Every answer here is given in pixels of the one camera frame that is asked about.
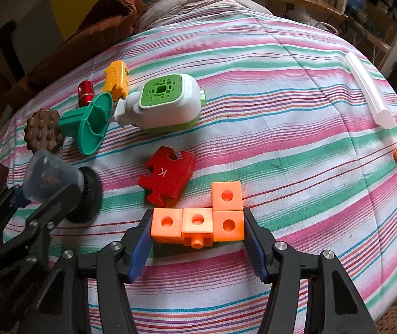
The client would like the clear cup black base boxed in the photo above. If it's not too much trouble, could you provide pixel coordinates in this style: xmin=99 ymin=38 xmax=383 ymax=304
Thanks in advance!
xmin=22 ymin=149 xmax=103 ymax=224

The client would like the brown studded massage brush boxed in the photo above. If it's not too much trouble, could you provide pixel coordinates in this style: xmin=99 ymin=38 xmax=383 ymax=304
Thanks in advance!
xmin=24 ymin=109 xmax=65 ymax=154

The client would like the teal plastic funnel stand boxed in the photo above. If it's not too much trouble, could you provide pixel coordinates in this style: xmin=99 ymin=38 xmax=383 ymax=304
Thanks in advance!
xmin=58 ymin=92 xmax=113 ymax=156

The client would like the orange linking cube block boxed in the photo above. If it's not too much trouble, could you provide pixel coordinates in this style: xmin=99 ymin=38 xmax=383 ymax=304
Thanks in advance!
xmin=151 ymin=181 xmax=244 ymax=250

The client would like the red foam puzzle piece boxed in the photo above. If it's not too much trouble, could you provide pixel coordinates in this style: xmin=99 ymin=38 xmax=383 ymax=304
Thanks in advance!
xmin=138 ymin=146 xmax=195 ymax=207

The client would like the red metallic cylinder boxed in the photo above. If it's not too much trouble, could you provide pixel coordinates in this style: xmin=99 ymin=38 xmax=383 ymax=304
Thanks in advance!
xmin=78 ymin=80 xmax=95 ymax=108

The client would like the yellow orange toy car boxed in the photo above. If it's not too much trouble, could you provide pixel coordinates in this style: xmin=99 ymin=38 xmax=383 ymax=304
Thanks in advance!
xmin=103 ymin=60 xmax=130 ymax=102

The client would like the white green plug-in device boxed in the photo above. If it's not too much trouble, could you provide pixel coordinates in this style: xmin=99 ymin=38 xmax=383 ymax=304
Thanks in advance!
xmin=113 ymin=73 xmax=206 ymax=134

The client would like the striped bed cover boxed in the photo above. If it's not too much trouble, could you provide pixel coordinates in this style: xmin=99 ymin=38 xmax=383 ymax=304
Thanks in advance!
xmin=0 ymin=7 xmax=397 ymax=318

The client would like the white plastic tube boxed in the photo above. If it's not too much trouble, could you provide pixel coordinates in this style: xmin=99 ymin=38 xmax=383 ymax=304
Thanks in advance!
xmin=344 ymin=52 xmax=396 ymax=129

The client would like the brown pillow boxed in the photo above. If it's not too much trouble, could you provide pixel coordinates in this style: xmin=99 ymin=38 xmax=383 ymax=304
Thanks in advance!
xmin=5 ymin=0 xmax=147 ymax=112

